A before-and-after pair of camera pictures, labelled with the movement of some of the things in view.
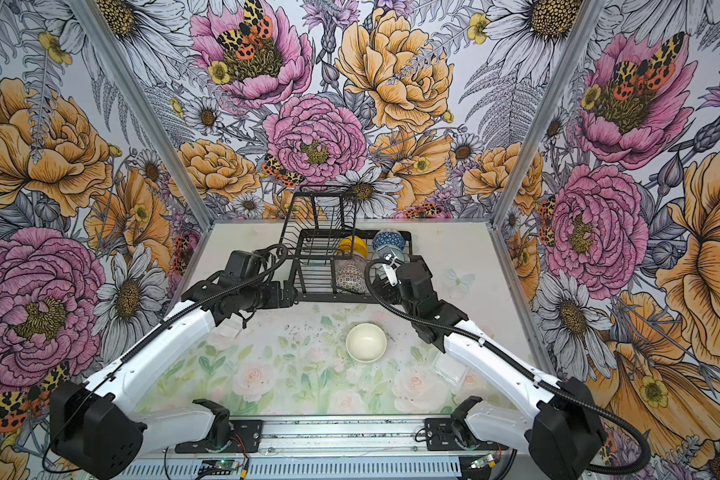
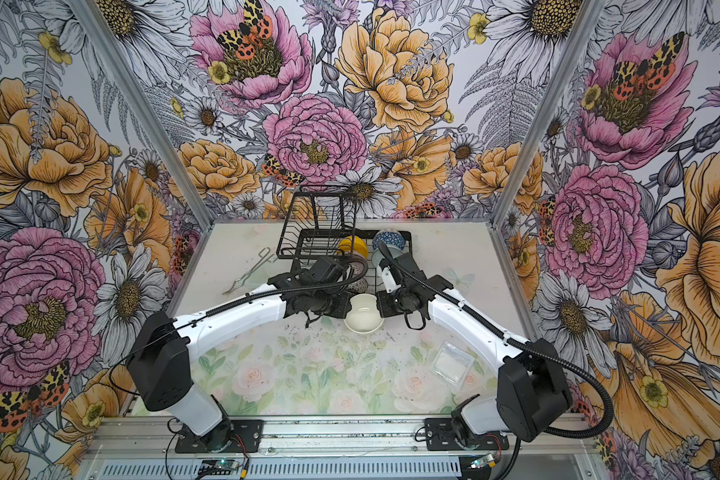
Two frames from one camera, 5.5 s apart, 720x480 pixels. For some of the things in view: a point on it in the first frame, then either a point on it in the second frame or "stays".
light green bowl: (395, 249) stays
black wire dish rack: (330, 260) stays
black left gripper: (274, 300) → (342, 307)
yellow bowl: (351, 244) stays
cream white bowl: (366, 342) → (364, 316)
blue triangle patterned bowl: (389, 236) stays
